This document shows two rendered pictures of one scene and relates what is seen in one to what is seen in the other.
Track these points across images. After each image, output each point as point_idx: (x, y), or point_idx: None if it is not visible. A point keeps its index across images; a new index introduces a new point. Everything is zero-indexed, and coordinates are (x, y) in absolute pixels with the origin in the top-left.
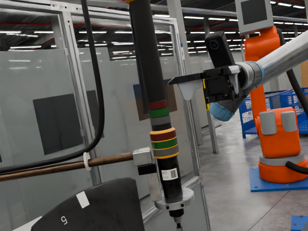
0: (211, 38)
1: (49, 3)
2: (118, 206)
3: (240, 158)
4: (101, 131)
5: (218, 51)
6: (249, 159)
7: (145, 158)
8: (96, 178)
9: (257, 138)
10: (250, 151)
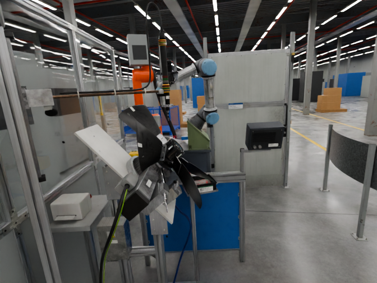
0: (167, 61)
1: (67, 23)
2: (144, 112)
3: None
4: (150, 82)
5: (169, 66)
6: (130, 147)
7: (162, 91)
8: (87, 126)
9: (133, 136)
10: (130, 143)
